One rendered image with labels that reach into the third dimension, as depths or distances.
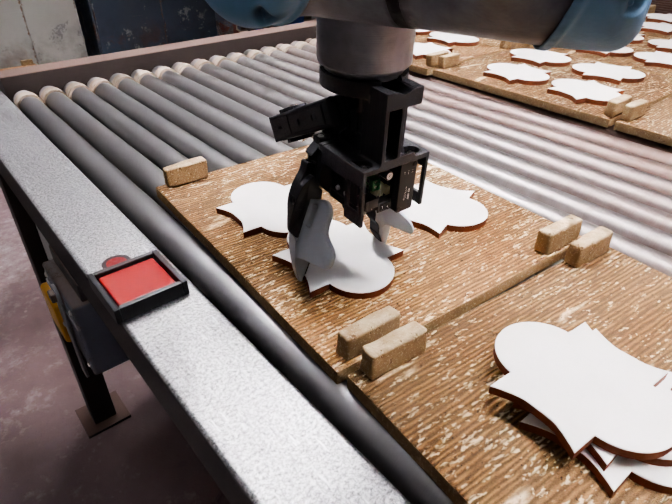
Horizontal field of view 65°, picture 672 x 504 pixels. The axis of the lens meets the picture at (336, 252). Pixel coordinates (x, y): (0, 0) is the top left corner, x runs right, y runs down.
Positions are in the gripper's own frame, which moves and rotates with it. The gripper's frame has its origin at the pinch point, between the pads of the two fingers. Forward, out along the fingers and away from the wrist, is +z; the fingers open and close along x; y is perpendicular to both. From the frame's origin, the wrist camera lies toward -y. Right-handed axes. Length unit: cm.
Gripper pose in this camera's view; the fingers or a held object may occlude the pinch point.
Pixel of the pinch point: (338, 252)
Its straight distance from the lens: 55.6
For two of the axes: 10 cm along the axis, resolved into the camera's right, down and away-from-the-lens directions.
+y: 5.9, 5.1, -6.3
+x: 8.1, -3.4, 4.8
